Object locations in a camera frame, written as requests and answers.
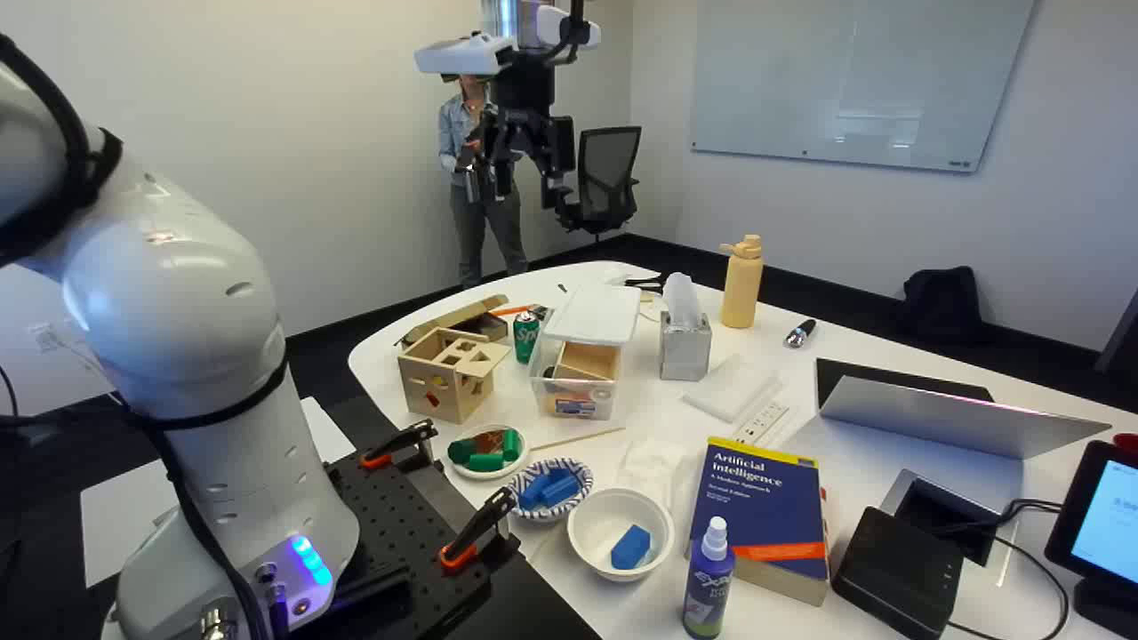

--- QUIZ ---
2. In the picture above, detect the blue box book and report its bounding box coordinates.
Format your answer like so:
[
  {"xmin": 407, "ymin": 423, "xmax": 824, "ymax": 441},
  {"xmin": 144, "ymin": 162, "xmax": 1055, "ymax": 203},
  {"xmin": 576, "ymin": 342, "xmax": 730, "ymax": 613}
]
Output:
[{"xmin": 689, "ymin": 436, "xmax": 828, "ymax": 603}]

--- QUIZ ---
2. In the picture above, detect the black tablet screen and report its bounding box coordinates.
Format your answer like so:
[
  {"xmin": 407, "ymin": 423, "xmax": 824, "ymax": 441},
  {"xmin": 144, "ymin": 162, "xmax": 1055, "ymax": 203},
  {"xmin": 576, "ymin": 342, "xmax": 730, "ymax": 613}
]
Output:
[{"xmin": 1047, "ymin": 441, "xmax": 1138, "ymax": 588}]

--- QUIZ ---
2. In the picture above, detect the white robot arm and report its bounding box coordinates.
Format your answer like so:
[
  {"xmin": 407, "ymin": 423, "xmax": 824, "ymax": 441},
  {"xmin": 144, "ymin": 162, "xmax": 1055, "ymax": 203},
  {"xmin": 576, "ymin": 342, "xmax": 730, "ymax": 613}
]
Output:
[{"xmin": 0, "ymin": 40, "xmax": 377, "ymax": 640}]

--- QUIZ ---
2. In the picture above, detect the green soda can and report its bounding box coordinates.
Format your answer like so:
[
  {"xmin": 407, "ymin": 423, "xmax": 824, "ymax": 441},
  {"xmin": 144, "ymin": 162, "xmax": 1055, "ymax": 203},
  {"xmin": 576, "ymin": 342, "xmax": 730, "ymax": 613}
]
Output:
[{"xmin": 511, "ymin": 313, "xmax": 540, "ymax": 364}]

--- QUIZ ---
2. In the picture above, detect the silver laptop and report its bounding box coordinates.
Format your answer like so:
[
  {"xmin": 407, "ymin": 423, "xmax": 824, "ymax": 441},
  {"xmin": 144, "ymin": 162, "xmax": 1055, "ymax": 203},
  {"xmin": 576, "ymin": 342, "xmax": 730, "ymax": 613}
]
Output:
[{"xmin": 787, "ymin": 360, "xmax": 1106, "ymax": 504}]

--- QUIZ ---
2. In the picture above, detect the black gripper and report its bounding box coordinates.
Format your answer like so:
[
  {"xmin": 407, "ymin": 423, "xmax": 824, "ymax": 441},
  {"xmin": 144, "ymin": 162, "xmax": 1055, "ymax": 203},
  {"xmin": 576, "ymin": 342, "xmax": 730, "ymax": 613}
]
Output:
[{"xmin": 464, "ymin": 57, "xmax": 572, "ymax": 210}]

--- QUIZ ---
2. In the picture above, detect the black orange clamp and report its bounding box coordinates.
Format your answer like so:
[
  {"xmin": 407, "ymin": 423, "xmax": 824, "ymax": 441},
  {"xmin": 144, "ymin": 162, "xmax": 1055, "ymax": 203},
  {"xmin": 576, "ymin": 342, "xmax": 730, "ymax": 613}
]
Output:
[
  {"xmin": 359, "ymin": 418, "xmax": 438, "ymax": 472},
  {"xmin": 438, "ymin": 487, "xmax": 517, "ymax": 577}
]

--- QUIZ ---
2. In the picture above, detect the black backpack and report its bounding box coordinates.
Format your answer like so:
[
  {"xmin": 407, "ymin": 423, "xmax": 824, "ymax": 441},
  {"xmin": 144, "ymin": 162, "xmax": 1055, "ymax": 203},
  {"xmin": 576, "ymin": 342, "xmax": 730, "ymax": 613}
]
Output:
[{"xmin": 902, "ymin": 265, "xmax": 982, "ymax": 344}]

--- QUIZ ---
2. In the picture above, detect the black office chair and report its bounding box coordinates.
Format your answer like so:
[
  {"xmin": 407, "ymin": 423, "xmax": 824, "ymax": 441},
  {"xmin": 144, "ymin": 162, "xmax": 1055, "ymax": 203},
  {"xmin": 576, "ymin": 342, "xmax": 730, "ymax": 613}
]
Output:
[{"xmin": 559, "ymin": 123, "xmax": 640, "ymax": 238}]

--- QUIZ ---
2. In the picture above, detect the blue patterned bowl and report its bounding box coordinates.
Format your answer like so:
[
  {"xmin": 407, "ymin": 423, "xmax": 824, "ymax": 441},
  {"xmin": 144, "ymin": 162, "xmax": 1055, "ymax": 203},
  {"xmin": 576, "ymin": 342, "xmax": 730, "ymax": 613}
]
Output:
[{"xmin": 511, "ymin": 459, "xmax": 591, "ymax": 521}]

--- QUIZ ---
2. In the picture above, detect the white plate with green item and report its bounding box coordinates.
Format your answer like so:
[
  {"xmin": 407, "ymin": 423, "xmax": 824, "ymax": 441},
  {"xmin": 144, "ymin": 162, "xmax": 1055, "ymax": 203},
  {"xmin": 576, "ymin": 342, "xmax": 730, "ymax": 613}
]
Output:
[{"xmin": 450, "ymin": 427, "xmax": 528, "ymax": 480}]

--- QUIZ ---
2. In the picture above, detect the tan yellow bottle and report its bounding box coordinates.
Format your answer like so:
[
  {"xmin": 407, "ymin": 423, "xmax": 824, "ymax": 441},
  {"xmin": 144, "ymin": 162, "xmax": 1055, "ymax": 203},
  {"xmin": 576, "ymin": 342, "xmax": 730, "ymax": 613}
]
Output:
[{"xmin": 721, "ymin": 233, "xmax": 764, "ymax": 329}]

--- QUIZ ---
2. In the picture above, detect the front black orange clamp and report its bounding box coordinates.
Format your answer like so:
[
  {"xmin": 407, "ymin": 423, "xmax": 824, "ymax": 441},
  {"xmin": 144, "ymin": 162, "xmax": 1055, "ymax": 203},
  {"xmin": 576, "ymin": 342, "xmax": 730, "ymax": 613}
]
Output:
[{"xmin": 438, "ymin": 487, "xmax": 517, "ymax": 577}]

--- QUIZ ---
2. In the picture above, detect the blue spray bottle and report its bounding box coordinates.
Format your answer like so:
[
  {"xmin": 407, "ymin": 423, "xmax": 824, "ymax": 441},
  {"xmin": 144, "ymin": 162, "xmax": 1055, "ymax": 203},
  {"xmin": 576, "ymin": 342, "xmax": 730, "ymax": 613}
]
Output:
[{"xmin": 678, "ymin": 516, "xmax": 735, "ymax": 640}]

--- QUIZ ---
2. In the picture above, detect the black power box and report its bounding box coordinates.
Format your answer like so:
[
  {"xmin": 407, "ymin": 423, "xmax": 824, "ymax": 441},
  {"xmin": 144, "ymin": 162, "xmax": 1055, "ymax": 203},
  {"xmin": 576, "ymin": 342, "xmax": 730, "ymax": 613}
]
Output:
[{"xmin": 831, "ymin": 510, "xmax": 964, "ymax": 640}]

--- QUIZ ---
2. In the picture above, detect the black marker pen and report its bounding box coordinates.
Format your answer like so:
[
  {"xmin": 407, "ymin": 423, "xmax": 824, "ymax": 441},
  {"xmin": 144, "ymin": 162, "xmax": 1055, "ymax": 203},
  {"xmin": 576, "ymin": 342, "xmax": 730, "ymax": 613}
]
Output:
[{"xmin": 781, "ymin": 321, "xmax": 817, "ymax": 347}]

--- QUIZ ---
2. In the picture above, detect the white bowl with blue block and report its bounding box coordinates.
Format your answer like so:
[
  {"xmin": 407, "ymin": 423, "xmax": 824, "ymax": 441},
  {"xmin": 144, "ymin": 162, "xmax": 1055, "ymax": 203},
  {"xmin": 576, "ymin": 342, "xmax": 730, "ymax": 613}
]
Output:
[{"xmin": 566, "ymin": 487, "xmax": 676, "ymax": 582}]

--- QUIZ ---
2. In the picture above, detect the standing person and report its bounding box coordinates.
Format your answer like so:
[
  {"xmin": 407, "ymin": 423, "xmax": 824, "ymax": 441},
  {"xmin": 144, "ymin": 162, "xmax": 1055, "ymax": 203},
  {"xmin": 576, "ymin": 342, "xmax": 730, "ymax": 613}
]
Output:
[{"xmin": 438, "ymin": 75, "xmax": 528, "ymax": 284}]

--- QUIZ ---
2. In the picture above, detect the wall whiteboard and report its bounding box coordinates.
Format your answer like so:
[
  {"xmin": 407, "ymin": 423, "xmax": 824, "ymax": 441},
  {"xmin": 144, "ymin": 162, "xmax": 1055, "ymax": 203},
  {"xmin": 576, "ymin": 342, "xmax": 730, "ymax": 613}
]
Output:
[{"xmin": 689, "ymin": 0, "xmax": 1040, "ymax": 174}]

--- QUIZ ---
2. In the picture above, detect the white napkin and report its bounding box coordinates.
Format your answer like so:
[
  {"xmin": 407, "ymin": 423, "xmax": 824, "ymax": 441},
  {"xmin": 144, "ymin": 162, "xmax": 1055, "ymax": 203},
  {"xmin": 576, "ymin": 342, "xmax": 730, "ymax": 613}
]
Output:
[{"xmin": 682, "ymin": 360, "xmax": 781, "ymax": 423}]

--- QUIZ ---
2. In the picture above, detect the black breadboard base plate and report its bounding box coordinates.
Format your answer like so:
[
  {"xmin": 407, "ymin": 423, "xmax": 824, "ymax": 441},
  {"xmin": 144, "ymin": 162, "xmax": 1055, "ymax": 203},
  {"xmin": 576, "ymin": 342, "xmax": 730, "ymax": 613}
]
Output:
[{"xmin": 292, "ymin": 459, "xmax": 598, "ymax": 640}]

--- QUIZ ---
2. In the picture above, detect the rear black orange clamp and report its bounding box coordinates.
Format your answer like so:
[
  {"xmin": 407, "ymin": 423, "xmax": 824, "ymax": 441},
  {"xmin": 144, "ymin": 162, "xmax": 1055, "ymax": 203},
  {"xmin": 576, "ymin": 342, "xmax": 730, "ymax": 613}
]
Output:
[{"xmin": 359, "ymin": 418, "xmax": 438, "ymax": 472}]

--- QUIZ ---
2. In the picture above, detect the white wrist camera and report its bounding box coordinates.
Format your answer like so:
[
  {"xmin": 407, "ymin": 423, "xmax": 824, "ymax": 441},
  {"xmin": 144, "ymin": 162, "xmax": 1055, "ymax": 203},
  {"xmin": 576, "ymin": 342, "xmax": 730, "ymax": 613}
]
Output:
[{"xmin": 415, "ymin": 32, "xmax": 517, "ymax": 79}]

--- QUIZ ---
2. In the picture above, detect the wooden shape sorter box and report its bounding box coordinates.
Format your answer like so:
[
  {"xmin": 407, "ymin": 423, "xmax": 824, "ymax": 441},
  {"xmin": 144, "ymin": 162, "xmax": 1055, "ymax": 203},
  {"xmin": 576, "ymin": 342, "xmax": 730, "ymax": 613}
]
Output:
[{"xmin": 399, "ymin": 329, "xmax": 510, "ymax": 423}]

